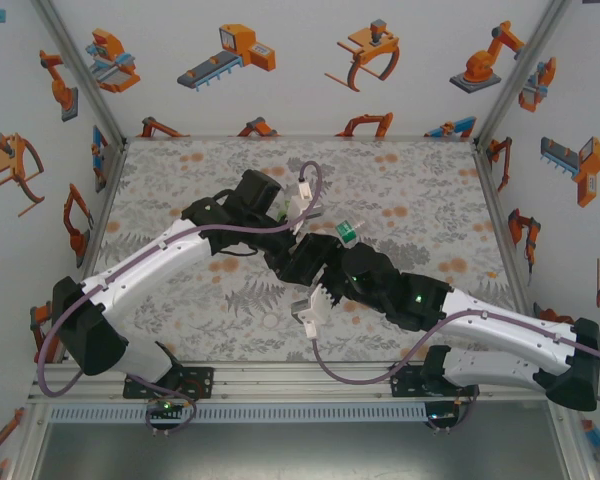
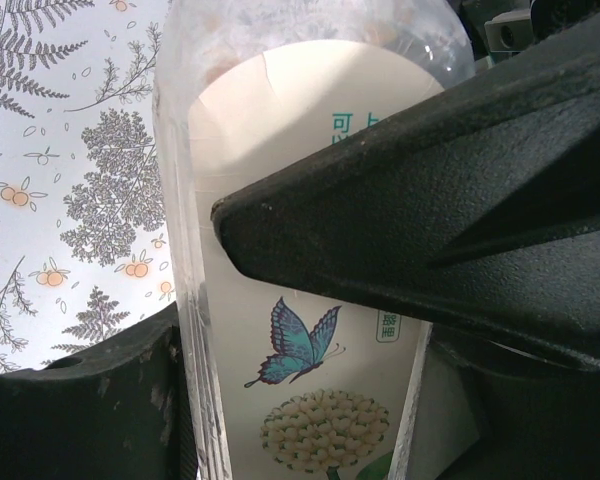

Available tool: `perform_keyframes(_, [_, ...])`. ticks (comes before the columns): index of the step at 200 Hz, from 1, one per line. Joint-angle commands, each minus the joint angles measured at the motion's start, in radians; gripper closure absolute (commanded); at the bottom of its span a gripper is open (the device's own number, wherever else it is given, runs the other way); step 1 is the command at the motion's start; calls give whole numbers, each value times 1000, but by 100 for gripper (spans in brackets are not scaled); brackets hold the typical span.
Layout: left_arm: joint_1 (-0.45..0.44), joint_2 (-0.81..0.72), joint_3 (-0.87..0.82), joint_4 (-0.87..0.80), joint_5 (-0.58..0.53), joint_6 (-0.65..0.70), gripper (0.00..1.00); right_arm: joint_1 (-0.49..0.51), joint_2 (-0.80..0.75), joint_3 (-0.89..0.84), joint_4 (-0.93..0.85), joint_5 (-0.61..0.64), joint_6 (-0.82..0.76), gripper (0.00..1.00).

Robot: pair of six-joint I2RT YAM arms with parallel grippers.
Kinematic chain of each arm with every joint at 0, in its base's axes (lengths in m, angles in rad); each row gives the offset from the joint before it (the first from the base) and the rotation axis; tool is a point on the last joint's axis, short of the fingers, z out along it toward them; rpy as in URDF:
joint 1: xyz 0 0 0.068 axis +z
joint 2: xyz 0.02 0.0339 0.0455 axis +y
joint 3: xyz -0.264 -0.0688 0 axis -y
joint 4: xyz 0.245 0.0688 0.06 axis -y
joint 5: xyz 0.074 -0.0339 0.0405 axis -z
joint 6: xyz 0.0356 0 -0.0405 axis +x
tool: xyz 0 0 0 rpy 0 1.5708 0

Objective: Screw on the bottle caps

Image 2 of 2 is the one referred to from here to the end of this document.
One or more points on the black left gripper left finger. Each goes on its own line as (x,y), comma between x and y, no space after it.
(80,425)

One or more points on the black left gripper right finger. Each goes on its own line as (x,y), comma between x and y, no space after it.
(530,425)

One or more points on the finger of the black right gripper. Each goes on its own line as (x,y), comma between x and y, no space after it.
(430,225)

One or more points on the clear bottle with butterfly label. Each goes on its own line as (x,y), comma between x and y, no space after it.
(280,125)

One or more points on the floral fern print tablecloth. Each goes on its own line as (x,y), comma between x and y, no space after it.
(55,150)

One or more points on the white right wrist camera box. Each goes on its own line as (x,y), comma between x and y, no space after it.
(505,35)

